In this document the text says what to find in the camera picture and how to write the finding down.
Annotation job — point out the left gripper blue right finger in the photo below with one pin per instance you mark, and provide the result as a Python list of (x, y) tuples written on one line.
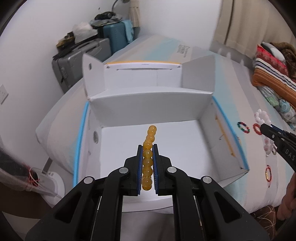
[(156, 161)]

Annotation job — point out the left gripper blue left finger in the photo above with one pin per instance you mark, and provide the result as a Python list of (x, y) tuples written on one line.
[(139, 168)]

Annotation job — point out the person's right hand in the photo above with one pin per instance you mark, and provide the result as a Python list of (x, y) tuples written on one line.
[(287, 205)]

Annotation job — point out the floral quilt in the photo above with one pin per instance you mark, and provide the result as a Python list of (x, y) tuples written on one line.
[(283, 107)]

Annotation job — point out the striped bed sheet mattress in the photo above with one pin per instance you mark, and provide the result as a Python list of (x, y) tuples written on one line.
[(266, 181)]

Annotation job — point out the open cardboard box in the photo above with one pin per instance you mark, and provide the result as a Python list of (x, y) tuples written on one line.
[(125, 98)]

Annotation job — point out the striped orange pillow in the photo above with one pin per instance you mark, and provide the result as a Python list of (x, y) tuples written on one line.
[(269, 71)]

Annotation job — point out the brown patterned trousers knee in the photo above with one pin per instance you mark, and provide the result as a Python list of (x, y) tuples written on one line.
[(267, 218)]

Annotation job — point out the brown fuzzy blanket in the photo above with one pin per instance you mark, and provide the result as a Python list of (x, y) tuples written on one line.
[(289, 54)]

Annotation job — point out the white round appliance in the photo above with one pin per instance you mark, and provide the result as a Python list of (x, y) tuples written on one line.
[(49, 185)]

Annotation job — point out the grey suitcase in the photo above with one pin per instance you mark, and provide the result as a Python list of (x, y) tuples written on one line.
[(68, 67)]

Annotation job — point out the beige window curtain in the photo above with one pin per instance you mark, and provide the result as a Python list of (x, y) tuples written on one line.
[(242, 25)]

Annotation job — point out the teal suitcase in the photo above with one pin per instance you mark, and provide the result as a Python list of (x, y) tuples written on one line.
[(119, 34)]

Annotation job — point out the white plastic bag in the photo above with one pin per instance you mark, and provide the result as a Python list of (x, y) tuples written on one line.
[(83, 31)]

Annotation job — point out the beige side curtain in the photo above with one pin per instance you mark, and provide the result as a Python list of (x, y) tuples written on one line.
[(134, 13)]

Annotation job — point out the blue desk lamp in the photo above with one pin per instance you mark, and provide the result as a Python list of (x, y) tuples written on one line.
[(121, 6)]

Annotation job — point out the clear bag with red cord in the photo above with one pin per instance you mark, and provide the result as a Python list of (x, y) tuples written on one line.
[(13, 173)]

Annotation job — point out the white wall socket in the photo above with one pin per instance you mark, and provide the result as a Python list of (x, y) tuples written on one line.
[(3, 94)]

